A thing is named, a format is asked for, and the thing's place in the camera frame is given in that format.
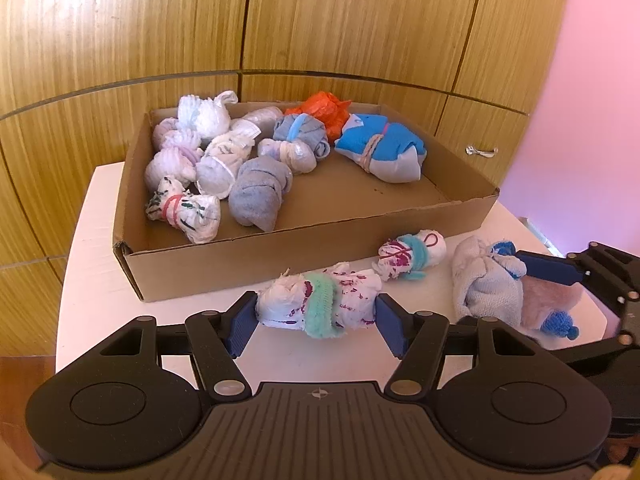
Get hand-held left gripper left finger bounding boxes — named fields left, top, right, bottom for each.
left=75, top=291, right=258, bottom=402

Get orange plastic bag bundle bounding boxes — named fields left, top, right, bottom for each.
left=285, top=91, right=352, bottom=133

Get white bundle teal marks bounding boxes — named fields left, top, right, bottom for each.
left=195, top=127, right=262, bottom=200

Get grey bundle blue band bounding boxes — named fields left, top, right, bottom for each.
left=272, top=112, right=332, bottom=161

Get white table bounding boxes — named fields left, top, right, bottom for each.
left=52, top=160, right=626, bottom=396

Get small purple print bundle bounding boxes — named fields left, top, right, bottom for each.
left=372, top=230, right=447, bottom=284

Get clear plastic wrap bundle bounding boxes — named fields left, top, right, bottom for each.
left=235, top=106, right=285, bottom=133

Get pink plush toy blue hat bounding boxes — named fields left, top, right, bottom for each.
left=520, top=275, right=583, bottom=339

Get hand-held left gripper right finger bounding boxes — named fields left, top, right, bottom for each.
left=376, top=294, right=566, bottom=402

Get grey sock bundle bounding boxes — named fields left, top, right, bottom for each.
left=228, top=156, right=296, bottom=232

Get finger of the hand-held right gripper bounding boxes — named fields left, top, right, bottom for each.
left=520, top=327, right=640, bottom=377
left=515, top=241, right=640, bottom=307

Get cardboard box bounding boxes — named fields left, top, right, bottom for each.
left=112, top=100, right=501, bottom=304

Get purple print bundle teal band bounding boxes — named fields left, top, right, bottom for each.
left=255, top=261, right=383, bottom=339

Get white plastic bag bundle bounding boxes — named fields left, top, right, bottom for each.
left=176, top=90, right=240, bottom=137

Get blue grey bundle rope tie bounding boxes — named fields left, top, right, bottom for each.
left=334, top=112, right=428, bottom=184

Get white towel bundle blue tie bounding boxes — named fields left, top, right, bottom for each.
left=451, top=236, right=528, bottom=325

